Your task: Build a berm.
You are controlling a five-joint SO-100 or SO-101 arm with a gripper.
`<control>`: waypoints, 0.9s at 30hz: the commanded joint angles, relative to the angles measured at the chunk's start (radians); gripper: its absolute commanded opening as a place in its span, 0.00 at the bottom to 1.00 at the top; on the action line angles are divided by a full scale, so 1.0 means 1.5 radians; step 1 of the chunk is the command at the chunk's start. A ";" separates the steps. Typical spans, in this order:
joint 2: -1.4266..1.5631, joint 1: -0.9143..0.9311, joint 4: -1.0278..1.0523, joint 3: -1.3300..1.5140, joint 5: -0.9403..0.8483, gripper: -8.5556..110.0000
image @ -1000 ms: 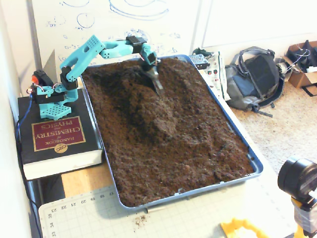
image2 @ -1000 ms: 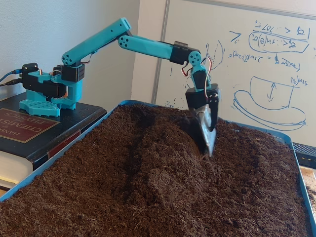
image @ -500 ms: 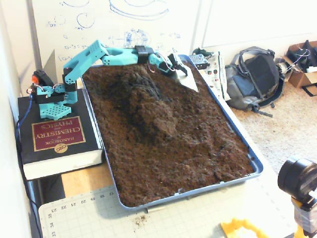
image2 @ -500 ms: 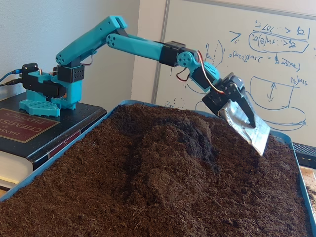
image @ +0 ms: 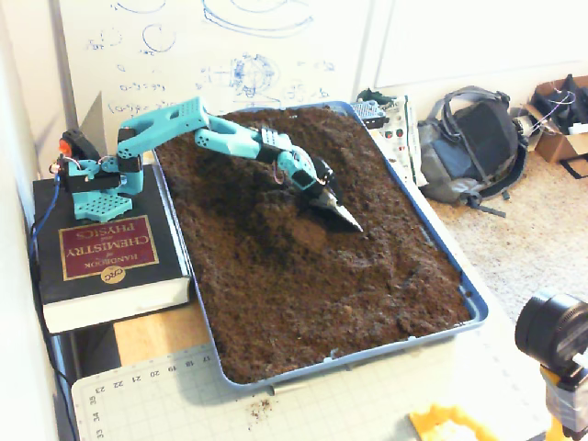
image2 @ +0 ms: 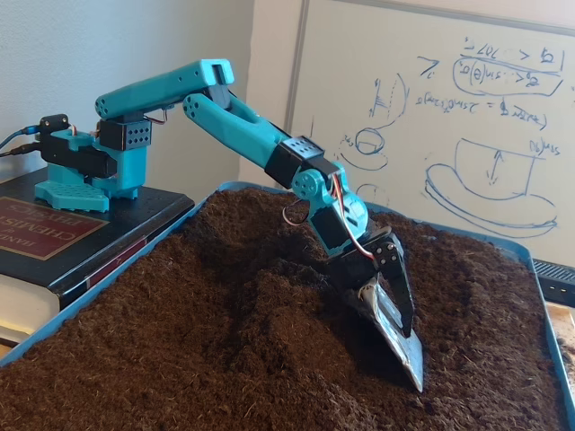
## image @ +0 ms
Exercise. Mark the black chemistry handbook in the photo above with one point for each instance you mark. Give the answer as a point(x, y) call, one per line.
point(110, 285)

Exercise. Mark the black perforated box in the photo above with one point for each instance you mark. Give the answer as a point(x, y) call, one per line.
point(367, 112)

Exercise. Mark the grey gridded cutting mat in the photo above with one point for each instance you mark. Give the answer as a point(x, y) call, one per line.
point(321, 413)

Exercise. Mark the yellow grey camera stand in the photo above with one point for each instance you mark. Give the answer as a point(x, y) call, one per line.
point(569, 404)

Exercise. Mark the blue plastic tray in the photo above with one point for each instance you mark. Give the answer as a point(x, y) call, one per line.
point(480, 314)

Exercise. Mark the blue tray of soil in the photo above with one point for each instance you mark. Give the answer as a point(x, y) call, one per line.
point(298, 285)

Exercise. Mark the whiteboard with blue sketches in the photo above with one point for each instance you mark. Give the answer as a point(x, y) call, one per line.
point(206, 55)

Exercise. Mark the grey black backpack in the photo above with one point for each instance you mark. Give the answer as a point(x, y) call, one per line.
point(473, 147)

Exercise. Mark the yellow plastic clamp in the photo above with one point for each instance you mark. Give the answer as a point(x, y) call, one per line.
point(441, 420)

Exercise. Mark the electronics board with buttons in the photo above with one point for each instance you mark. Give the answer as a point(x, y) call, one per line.
point(404, 138)

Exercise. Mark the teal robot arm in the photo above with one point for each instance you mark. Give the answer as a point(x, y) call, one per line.
point(161, 126)

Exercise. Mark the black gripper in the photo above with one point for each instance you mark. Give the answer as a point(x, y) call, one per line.
point(329, 198)

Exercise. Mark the short silver metal rod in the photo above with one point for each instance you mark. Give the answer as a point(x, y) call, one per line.
point(287, 388)

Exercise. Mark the black cylindrical camera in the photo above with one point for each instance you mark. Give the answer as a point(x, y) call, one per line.
point(546, 326)

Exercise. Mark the silver tape shovel blade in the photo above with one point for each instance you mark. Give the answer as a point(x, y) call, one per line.
point(340, 213)

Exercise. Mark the open cardboard box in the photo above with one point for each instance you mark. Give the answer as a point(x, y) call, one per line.
point(556, 144)

